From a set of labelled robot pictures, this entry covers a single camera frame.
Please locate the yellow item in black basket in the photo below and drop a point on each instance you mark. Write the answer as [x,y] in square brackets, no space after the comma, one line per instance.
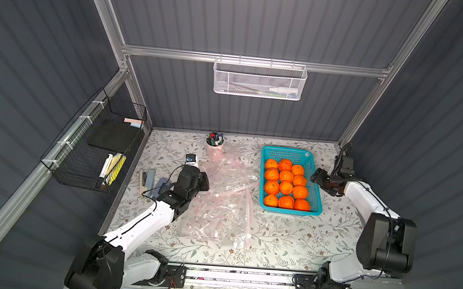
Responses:
[115,165]

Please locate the orange fruit taken out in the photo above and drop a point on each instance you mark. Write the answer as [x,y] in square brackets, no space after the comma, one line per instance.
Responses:
[285,165]

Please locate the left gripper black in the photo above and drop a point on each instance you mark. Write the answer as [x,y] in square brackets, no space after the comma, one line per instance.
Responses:
[201,181]

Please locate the orange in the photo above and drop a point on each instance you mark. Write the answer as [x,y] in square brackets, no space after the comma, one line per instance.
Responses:
[299,181]
[271,164]
[286,188]
[300,192]
[286,202]
[298,170]
[272,174]
[271,187]
[286,175]

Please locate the black wire wall basket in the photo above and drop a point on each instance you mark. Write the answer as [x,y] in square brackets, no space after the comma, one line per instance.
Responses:
[72,162]

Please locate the black notebook in basket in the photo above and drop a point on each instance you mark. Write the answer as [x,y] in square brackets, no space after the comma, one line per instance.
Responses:
[113,136]

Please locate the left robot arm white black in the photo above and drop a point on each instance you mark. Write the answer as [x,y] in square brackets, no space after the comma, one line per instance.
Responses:
[106,262]

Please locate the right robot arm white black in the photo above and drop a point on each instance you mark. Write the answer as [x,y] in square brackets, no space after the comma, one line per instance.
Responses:
[387,242]

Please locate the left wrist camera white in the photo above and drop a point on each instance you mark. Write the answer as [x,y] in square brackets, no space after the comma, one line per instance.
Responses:
[191,160]

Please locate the pink pen cup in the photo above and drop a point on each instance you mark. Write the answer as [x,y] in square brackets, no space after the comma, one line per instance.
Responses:
[215,143]

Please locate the clear zip-top bag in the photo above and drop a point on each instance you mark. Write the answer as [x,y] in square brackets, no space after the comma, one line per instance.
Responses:
[222,218]
[227,173]

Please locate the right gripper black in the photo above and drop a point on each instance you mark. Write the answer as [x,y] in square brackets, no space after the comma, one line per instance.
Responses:
[322,178]

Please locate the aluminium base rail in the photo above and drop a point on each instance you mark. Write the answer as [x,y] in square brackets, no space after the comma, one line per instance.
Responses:
[239,281]

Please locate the teal plastic basket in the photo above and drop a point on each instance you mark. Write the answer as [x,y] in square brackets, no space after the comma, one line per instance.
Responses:
[312,205]

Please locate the white wire mesh basket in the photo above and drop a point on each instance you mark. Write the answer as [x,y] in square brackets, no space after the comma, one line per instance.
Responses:
[259,79]

